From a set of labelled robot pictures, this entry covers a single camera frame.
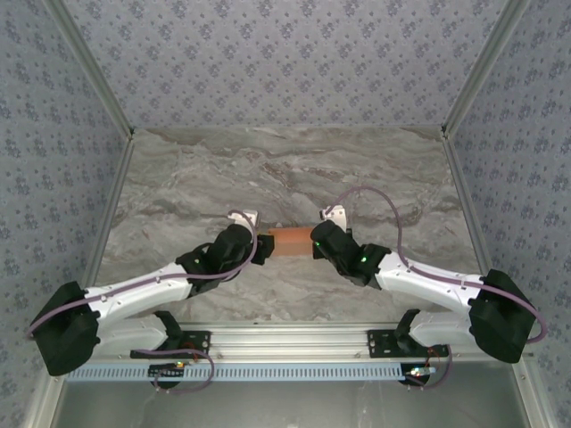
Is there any orange paper box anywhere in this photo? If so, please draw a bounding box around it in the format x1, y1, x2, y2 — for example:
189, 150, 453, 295
270, 226, 316, 259

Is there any steel sheet panel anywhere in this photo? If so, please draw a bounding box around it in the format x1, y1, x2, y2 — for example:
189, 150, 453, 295
26, 360, 571, 428

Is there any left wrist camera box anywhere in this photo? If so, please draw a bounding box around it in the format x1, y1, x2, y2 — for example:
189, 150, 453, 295
226, 209, 261, 234

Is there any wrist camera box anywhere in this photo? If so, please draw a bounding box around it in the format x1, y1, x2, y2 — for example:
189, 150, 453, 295
317, 203, 350, 232
226, 209, 261, 234

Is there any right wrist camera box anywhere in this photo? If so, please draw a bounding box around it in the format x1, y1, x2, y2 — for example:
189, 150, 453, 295
317, 203, 350, 232

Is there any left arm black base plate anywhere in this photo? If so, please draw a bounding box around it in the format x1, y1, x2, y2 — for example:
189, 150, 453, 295
128, 327, 213, 360

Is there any aluminium mounting rail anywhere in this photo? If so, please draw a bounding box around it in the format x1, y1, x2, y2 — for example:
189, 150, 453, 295
48, 325, 535, 363

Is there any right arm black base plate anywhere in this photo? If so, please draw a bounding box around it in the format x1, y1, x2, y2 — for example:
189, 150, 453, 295
366, 328, 450, 360

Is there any aluminium frame side rail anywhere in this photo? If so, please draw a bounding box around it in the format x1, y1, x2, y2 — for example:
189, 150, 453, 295
69, 133, 136, 291
440, 132, 492, 273

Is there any light blue slotted cable duct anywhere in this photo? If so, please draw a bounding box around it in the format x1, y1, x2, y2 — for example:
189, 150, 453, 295
65, 361, 411, 383

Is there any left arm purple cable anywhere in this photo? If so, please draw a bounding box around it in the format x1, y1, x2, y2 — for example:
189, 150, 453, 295
26, 210, 262, 396

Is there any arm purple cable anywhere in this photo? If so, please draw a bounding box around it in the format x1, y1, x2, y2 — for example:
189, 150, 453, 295
26, 210, 262, 396
320, 185, 549, 391

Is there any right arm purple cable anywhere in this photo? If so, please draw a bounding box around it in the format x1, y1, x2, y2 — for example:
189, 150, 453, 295
320, 185, 549, 391

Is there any aluminium frame corner post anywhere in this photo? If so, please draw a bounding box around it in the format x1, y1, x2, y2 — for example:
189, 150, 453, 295
44, 0, 136, 140
440, 0, 533, 136

